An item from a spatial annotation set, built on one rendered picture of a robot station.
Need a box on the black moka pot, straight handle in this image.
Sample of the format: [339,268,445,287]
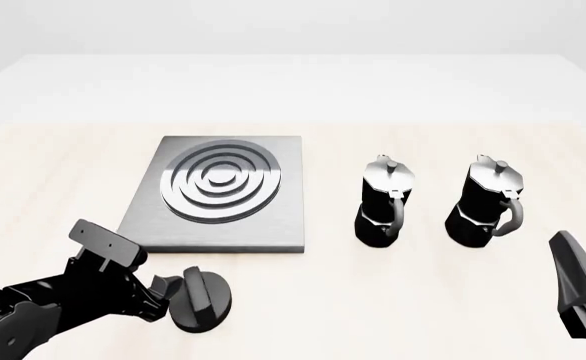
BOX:
[354,153,416,249]

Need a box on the flat square stove plate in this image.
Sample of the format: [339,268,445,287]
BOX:
[116,135,307,255]

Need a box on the round black stove knob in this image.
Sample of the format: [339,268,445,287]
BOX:
[168,265,235,335]

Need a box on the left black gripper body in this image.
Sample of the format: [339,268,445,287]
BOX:
[120,267,170,324]

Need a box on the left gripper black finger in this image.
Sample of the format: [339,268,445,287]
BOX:
[149,273,185,302]

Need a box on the black moka pot, curved handle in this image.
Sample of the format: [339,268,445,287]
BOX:
[444,152,527,250]

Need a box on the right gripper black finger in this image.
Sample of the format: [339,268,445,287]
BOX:
[548,229,586,311]

